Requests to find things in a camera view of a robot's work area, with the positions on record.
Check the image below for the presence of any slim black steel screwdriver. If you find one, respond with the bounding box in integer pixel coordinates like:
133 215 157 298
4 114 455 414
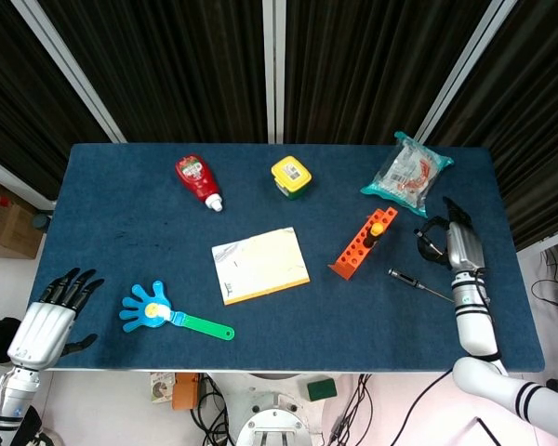
388 268 455 303

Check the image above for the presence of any blue felt table cover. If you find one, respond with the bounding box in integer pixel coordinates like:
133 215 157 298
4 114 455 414
31 142 546 373

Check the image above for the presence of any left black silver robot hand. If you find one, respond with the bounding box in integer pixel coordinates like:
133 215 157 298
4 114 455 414
7 268 106 372

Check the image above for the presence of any blue hand clapper green handle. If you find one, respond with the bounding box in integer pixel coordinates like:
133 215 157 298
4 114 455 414
118 280 236 342

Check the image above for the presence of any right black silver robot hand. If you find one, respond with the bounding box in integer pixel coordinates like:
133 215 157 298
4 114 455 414
413 196 487 275

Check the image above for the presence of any black cable bundle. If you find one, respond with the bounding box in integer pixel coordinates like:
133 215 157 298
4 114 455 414
325 374 374 446

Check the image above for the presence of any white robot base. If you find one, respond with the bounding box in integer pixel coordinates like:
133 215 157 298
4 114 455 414
204 372 339 446

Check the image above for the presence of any white slanted frame post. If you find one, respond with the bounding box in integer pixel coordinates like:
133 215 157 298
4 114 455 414
413 0 517 140
11 0 127 143

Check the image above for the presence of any green block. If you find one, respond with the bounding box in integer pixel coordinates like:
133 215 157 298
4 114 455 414
306 376 339 403

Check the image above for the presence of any green tub with yellow lid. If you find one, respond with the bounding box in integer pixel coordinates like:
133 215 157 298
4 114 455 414
270 156 313 202

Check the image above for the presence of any white notepad with yellow edge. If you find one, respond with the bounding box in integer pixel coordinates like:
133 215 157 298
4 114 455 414
211 226 312 307

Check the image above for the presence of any white upright frame post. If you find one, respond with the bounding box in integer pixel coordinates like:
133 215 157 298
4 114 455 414
261 0 286 144

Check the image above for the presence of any teal clear snack bag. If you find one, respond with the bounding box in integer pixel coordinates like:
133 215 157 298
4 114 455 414
360 131 455 218

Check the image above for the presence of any brown cardboard box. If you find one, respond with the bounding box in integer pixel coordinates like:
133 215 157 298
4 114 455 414
0 172 46 260

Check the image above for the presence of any black pleated curtain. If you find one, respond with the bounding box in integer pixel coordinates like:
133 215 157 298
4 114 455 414
0 0 558 252

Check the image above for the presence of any orange box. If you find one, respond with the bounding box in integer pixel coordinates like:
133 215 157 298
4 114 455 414
171 372 201 411

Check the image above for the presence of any white table frame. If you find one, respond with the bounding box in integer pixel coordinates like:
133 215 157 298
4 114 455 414
46 368 545 375

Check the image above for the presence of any red ketchup bottle white cap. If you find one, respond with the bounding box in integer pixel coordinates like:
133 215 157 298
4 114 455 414
174 153 225 214

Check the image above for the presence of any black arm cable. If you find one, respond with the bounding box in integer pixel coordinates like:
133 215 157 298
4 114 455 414
389 369 455 446

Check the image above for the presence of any black floor cable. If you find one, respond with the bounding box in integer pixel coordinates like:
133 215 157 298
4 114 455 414
531 245 558 308

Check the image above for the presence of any orange screwdriver bit holder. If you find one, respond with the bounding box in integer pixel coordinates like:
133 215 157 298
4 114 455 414
327 206 399 282

